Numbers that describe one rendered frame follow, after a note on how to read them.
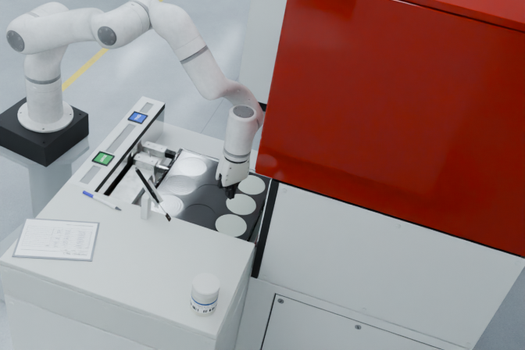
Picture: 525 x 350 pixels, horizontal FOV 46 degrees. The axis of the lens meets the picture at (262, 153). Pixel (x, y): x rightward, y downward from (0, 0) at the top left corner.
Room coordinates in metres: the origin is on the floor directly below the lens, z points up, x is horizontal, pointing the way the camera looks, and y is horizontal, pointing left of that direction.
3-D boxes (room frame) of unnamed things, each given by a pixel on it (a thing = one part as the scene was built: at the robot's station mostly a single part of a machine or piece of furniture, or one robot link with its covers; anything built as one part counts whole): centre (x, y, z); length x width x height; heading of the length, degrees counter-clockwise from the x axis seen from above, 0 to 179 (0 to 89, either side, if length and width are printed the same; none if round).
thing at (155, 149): (1.71, 0.38, 0.89); 0.08 x 0.03 x 0.03; 80
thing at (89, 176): (1.65, 0.49, 0.89); 0.55 x 0.09 x 0.14; 170
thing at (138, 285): (1.16, 0.30, 0.89); 0.62 x 0.35 x 0.14; 80
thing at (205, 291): (1.02, 0.08, 1.01); 0.07 x 0.07 x 0.10
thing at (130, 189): (1.55, 0.41, 0.87); 0.36 x 0.08 x 0.03; 170
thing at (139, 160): (1.63, 0.39, 0.89); 0.08 x 0.03 x 0.03; 80
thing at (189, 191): (1.52, 0.14, 0.90); 0.34 x 0.34 x 0.01; 80
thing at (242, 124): (1.47, 0.08, 1.23); 0.09 x 0.08 x 0.13; 162
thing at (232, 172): (1.47, 0.08, 1.09); 0.10 x 0.07 x 0.11; 135
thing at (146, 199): (1.30, 0.29, 1.03); 0.06 x 0.04 x 0.13; 80
